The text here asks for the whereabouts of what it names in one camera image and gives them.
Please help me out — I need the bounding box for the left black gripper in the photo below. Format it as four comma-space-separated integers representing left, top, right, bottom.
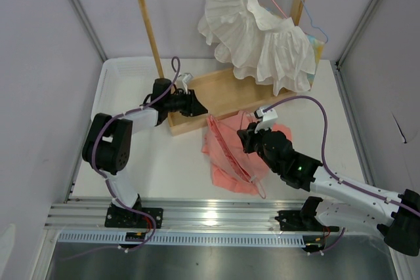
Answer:
165, 89, 208, 117

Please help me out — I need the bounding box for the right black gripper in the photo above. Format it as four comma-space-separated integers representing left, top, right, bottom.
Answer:
238, 121, 281, 173

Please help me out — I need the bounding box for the pink wire hanger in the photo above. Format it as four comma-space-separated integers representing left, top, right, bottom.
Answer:
205, 110, 267, 199

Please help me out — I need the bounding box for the pink skirt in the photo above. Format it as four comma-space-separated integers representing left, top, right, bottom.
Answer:
200, 110, 293, 197

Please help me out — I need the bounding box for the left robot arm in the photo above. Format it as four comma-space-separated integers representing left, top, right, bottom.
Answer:
82, 78, 208, 229

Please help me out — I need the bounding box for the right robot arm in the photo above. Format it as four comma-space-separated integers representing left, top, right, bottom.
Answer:
237, 123, 419, 256

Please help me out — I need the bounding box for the wooden clothes rack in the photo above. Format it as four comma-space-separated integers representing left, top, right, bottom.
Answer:
137, 0, 296, 119

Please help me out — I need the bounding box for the white plastic basket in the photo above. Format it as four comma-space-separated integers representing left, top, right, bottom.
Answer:
91, 57, 158, 117

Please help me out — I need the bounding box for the white ruffled dress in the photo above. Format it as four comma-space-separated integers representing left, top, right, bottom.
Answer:
198, 0, 317, 95

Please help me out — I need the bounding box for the colourful pastel garment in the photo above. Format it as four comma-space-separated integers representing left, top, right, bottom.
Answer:
306, 34, 325, 87

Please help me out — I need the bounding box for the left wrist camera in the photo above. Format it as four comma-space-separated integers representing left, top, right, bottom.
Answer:
175, 73, 194, 92

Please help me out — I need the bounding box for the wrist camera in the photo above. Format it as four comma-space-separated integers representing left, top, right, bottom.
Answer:
254, 106, 278, 133
175, 73, 194, 92

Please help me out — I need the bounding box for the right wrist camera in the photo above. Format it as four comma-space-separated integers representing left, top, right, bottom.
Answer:
254, 106, 278, 133

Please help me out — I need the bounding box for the aluminium mounting rail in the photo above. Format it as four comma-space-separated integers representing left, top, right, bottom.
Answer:
44, 198, 304, 233

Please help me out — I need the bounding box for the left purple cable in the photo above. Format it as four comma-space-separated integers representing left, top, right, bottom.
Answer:
89, 56, 181, 215

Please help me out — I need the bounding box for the white slotted cable duct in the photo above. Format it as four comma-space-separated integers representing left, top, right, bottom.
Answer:
58, 230, 306, 248

